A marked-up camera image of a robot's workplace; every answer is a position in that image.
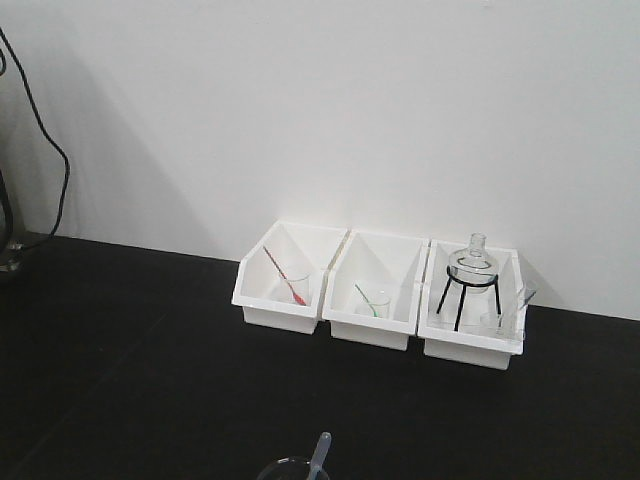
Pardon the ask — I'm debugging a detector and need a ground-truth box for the white left storage bin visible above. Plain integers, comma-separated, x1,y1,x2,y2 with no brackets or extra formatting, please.
232,220,349,334

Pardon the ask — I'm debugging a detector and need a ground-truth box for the clear glass beaker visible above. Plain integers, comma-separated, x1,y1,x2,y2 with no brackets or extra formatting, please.
256,456,311,480

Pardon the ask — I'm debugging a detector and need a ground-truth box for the red plastic dropper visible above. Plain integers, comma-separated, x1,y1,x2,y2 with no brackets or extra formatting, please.
262,246,306,306

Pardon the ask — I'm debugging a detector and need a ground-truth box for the glass enclosure lab apparatus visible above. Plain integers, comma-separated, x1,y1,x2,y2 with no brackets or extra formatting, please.
1,175,24,286

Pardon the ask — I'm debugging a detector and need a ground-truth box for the green plastic dropper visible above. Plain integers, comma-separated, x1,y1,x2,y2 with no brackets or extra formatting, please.
354,284,378,318

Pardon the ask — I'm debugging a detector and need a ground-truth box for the small beaker in bin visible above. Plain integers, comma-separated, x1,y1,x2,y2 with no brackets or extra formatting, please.
280,271,311,306
359,290,391,318

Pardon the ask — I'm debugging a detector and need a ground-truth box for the white right storage bin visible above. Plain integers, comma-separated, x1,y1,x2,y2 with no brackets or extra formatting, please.
417,240,527,370

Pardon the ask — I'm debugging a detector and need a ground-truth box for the blue-tinted plastic dropper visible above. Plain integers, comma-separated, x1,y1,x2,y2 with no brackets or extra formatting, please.
306,432,332,480

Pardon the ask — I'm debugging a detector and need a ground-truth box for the small beaker in left bin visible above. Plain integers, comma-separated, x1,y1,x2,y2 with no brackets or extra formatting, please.
280,271,311,306

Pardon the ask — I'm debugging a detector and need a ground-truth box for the white storage bin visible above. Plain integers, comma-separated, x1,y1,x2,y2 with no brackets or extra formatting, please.
322,230,430,351
417,240,527,370
232,220,349,334

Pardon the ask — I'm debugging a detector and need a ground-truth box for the black tripod flask stand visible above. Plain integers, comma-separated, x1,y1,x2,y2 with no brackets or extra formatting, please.
436,267,503,332

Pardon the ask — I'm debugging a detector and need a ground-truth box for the round glass flask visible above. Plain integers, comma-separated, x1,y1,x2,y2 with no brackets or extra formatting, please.
448,233,499,287

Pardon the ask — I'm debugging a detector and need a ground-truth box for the small beaker in middle bin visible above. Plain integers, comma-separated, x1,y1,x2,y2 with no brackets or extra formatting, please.
359,290,391,318

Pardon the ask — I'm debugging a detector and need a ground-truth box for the blue dropper in right bin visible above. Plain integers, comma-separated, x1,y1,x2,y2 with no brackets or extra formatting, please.
515,279,538,312

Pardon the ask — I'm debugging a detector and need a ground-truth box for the white middle storage bin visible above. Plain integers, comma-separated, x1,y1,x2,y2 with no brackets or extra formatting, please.
322,230,430,351

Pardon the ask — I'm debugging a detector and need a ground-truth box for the black power cable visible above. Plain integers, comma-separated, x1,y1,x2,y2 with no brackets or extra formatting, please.
0,27,71,251

